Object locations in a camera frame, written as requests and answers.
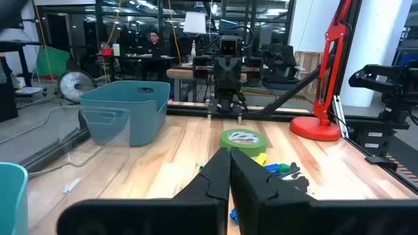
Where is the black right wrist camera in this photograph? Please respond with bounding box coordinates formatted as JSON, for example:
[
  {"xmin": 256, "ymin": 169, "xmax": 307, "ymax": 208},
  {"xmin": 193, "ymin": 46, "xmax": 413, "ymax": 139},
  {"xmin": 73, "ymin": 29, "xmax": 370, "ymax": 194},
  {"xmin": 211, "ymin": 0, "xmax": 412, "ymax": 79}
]
[{"xmin": 219, "ymin": 34, "xmax": 239, "ymax": 57}]

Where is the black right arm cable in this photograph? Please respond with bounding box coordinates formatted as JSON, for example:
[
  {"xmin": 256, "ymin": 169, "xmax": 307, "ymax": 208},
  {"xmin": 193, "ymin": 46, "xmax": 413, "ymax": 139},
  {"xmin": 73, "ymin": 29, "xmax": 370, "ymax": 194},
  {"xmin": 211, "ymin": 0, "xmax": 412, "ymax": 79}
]
[{"xmin": 228, "ymin": 25, "xmax": 256, "ymax": 56}]

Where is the black staple remover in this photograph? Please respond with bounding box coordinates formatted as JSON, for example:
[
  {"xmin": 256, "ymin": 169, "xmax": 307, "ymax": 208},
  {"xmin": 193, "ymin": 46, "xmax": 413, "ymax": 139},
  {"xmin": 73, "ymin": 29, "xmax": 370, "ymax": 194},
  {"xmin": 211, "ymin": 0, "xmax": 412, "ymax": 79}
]
[{"xmin": 281, "ymin": 162, "xmax": 310, "ymax": 194}]

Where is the blue mini stapler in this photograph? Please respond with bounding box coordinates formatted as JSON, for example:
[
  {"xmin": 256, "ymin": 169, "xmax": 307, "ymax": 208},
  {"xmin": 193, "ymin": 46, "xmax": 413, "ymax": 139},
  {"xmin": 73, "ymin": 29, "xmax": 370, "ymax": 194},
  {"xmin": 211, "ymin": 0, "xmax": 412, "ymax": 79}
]
[
  {"xmin": 263, "ymin": 163, "xmax": 281, "ymax": 177},
  {"xmin": 229, "ymin": 208, "xmax": 240, "ymax": 226}
]

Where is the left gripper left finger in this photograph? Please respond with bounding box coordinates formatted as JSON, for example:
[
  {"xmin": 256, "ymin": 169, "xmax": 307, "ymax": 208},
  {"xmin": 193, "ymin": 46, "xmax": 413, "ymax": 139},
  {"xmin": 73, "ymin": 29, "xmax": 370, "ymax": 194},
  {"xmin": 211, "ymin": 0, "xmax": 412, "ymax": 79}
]
[{"xmin": 56, "ymin": 146, "xmax": 231, "ymax": 235}]

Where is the wide green tape roll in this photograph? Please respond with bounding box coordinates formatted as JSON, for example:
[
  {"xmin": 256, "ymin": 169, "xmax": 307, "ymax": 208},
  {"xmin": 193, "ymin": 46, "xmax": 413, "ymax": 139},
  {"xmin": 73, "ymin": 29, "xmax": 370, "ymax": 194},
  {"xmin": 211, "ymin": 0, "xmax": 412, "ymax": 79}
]
[{"xmin": 219, "ymin": 128, "xmax": 268, "ymax": 158}]

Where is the yellow hanging cable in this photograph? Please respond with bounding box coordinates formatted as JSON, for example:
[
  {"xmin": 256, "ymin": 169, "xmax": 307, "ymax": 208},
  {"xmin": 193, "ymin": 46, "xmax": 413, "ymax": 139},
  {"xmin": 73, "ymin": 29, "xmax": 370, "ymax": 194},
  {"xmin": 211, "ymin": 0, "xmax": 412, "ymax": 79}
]
[
  {"xmin": 103, "ymin": 0, "xmax": 122, "ymax": 74},
  {"xmin": 168, "ymin": 0, "xmax": 182, "ymax": 65}
]

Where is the paper stack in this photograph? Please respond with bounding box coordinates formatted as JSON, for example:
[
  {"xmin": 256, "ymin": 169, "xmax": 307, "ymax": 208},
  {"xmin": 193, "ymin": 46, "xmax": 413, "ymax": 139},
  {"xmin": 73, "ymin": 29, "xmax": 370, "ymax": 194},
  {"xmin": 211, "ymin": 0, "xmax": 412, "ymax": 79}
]
[{"xmin": 14, "ymin": 86, "xmax": 44, "ymax": 97}]

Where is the red desk lamp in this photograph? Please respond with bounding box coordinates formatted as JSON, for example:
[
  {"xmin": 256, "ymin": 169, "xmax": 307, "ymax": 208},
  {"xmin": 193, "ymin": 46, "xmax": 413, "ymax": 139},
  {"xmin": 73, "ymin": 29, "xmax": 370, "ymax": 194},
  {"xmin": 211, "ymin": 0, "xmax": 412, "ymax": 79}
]
[{"xmin": 289, "ymin": 0, "xmax": 354, "ymax": 142}]

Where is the green cloth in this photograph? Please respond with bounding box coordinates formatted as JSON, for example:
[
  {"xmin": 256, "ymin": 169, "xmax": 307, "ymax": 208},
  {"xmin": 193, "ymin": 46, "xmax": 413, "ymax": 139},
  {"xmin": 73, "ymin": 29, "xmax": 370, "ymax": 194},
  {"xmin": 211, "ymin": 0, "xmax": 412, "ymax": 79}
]
[{"xmin": 35, "ymin": 45, "xmax": 71, "ymax": 78}]

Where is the clear plastic bin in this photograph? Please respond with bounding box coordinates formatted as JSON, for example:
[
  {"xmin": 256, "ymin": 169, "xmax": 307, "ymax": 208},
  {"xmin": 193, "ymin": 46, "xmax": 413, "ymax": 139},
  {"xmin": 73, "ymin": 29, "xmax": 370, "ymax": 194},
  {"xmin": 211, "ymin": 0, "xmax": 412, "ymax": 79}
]
[{"xmin": 0, "ymin": 104, "xmax": 131, "ymax": 179}]

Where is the round white floor fan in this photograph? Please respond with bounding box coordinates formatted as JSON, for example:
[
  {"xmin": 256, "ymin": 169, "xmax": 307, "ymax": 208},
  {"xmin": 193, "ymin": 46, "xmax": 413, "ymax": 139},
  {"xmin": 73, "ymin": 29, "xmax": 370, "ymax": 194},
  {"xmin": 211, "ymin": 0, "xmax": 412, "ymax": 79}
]
[{"xmin": 57, "ymin": 69, "xmax": 97, "ymax": 104}]

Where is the silver aluminium bar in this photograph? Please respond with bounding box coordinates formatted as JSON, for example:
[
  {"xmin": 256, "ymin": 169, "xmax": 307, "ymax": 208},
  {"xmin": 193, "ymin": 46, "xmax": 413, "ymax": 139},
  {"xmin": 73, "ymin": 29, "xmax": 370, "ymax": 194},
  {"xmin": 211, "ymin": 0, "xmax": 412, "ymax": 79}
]
[{"xmin": 332, "ymin": 95, "xmax": 349, "ymax": 138}]

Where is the black office chair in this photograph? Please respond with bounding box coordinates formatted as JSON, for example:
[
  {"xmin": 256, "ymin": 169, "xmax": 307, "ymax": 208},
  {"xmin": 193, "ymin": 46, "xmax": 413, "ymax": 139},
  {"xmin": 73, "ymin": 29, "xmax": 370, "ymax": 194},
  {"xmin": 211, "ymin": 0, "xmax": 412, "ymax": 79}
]
[{"xmin": 261, "ymin": 43, "xmax": 300, "ymax": 89}]

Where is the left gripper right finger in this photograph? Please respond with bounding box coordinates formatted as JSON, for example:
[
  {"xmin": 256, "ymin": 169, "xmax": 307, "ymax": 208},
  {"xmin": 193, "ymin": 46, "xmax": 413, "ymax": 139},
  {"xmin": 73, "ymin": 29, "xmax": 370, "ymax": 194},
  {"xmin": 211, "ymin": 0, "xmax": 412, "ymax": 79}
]
[{"xmin": 230, "ymin": 148, "xmax": 418, "ymax": 235}]

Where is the wooden crate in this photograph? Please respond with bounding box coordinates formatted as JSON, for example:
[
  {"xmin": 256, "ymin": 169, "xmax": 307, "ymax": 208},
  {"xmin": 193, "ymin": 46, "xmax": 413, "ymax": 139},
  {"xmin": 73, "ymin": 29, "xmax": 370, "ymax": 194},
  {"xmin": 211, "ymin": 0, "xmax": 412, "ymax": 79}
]
[{"xmin": 293, "ymin": 50, "xmax": 325, "ymax": 94}]

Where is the dull dark teal bin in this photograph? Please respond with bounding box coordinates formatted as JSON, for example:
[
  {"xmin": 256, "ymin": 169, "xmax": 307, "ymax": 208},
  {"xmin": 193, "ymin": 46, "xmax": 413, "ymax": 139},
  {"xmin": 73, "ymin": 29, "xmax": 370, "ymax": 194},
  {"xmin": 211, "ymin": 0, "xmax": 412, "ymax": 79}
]
[{"xmin": 79, "ymin": 80, "xmax": 171, "ymax": 147}]

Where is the black standing desk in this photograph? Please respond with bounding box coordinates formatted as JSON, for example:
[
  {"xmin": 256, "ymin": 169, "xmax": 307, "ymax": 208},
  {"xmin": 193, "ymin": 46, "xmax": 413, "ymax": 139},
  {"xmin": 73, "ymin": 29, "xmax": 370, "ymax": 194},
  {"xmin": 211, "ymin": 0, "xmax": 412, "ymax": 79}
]
[{"xmin": 0, "ymin": 39, "xmax": 43, "ymax": 87}]

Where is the black cabinet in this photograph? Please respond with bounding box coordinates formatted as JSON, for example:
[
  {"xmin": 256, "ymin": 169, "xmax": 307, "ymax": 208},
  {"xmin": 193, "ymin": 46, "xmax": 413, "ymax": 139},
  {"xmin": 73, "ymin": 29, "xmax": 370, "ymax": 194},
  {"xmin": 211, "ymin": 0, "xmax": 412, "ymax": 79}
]
[{"xmin": 0, "ymin": 80, "xmax": 19, "ymax": 122}]

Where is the white shade table lamp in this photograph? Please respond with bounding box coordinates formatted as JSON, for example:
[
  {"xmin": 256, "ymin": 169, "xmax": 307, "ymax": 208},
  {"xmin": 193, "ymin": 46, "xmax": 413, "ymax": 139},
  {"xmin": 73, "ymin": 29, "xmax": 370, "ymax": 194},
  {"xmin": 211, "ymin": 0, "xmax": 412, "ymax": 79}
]
[{"xmin": 182, "ymin": 11, "xmax": 207, "ymax": 65}]

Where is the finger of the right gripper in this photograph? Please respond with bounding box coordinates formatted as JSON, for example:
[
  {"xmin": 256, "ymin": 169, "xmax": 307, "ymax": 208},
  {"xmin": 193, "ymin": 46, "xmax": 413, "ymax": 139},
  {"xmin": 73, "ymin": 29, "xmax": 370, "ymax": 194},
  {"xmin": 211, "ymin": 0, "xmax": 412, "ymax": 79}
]
[
  {"xmin": 192, "ymin": 55, "xmax": 228, "ymax": 89},
  {"xmin": 227, "ymin": 57, "xmax": 264, "ymax": 89}
]

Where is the person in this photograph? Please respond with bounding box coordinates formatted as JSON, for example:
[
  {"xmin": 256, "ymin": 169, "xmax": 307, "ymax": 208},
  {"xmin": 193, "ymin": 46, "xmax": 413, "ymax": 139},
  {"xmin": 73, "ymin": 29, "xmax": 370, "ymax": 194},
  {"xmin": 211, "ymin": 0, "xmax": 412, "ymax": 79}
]
[{"xmin": 142, "ymin": 29, "xmax": 166, "ymax": 58}]

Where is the black office desk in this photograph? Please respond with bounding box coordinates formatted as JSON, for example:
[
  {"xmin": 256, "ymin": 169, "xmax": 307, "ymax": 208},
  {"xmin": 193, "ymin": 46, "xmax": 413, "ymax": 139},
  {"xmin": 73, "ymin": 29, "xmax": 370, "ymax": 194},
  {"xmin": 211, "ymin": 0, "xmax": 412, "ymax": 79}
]
[{"xmin": 96, "ymin": 54, "xmax": 179, "ymax": 82}]

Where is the bright teal plastic bin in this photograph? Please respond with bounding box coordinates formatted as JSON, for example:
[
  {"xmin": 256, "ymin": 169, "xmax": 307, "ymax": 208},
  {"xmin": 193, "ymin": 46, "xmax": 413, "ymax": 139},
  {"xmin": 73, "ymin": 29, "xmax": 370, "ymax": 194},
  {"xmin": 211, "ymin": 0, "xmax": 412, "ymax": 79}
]
[{"xmin": 0, "ymin": 161, "xmax": 29, "ymax": 235}]

